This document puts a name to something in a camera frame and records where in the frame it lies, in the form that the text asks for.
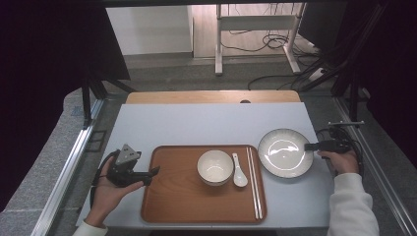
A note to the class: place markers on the white power strip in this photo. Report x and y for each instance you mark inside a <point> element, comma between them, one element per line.
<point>316,74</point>

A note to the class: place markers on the black metal stand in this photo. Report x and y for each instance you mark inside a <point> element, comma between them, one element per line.
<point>353,98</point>
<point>86,101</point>

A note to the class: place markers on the white desk frame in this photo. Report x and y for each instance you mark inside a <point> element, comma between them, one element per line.
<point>255,22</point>

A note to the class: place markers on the person's left hand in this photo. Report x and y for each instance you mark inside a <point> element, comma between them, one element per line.
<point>106,198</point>

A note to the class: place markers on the wood-grain brown tray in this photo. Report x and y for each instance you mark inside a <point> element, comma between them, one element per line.
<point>177,196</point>

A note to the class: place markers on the white ceramic spoon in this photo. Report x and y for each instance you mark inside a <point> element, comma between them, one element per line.
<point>240,179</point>

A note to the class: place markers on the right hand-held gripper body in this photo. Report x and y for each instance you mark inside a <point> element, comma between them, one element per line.
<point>334,146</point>

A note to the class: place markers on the person's right hand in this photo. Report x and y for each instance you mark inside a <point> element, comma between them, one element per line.
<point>344,163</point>

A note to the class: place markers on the wooden desk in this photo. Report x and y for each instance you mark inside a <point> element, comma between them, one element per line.
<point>196,97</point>

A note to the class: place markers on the dark curtain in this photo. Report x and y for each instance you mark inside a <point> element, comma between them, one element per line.
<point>396,82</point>
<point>39,65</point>

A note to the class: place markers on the white ceramic bowl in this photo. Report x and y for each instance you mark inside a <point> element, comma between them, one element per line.
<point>214,167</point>

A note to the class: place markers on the metal rail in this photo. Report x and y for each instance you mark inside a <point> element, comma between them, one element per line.
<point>65,170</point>
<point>373,164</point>

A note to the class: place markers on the white plate with dark rim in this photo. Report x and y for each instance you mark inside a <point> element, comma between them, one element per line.
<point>283,154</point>

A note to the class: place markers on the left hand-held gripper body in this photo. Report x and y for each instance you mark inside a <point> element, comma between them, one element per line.
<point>126,170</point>

